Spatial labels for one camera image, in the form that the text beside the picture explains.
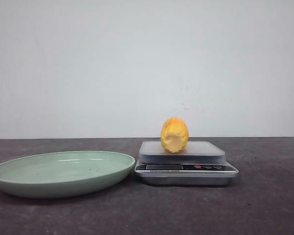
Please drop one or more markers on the light green round plate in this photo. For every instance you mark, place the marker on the light green round plate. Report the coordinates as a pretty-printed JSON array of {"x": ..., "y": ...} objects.
[{"x": 64, "y": 174}]

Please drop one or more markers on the silver digital kitchen scale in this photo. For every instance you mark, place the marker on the silver digital kitchen scale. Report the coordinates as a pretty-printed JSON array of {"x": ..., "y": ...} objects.
[{"x": 200, "y": 164}]

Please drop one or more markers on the yellow corn cob piece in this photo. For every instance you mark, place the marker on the yellow corn cob piece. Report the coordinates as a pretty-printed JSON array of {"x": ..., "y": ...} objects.
[{"x": 174, "y": 135}]

